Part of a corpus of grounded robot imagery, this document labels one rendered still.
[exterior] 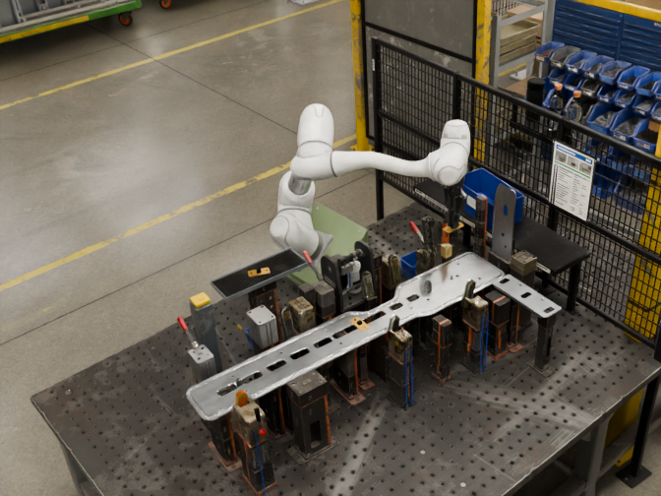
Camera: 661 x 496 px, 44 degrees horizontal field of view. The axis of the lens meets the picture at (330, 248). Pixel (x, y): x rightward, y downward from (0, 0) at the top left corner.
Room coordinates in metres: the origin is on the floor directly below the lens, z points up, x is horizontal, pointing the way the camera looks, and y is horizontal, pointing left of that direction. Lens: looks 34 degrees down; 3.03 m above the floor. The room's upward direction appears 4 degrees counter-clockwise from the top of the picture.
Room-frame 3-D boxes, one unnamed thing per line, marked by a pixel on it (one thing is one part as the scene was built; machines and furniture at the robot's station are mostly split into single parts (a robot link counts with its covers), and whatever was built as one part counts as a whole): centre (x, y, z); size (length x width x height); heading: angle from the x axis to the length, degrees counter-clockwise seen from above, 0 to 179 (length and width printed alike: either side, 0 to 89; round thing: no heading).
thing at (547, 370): (2.46, -0.82, 0.84); 0.11 x 0.06 x 0.29; 32
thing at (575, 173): (2.91, -1.01, 1.30); 0.23 x 0.02 x 0.31; 32
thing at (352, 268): (2.67, -0.07, 0.94); 0.18 x 0.13 x 0.49; 122
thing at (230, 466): (2.11, 0.44, 0.84); 0.18 x 0.06 x 0.29; 32
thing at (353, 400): (2.40, -0.02, 0.84); 0.17 x 0.06 x 0.29; 32
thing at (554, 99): (3.12, -0.98, 1.53); 0.06 x 0.06 x 0.20
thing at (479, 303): (2.49, -0.55, 0.87); 0.12 x 0.09 x 0.35; 32
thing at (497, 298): (2.58, -0.65, 0.84); 0.11 x 0.10 x 0.28; 32
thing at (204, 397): (2.43, -0.08, 1.00); 1.38 x 0.22 x 0.02; 122
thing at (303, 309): (2.49, 0.13, 0.89); 0.13 x 0.11 x 0.38; 32
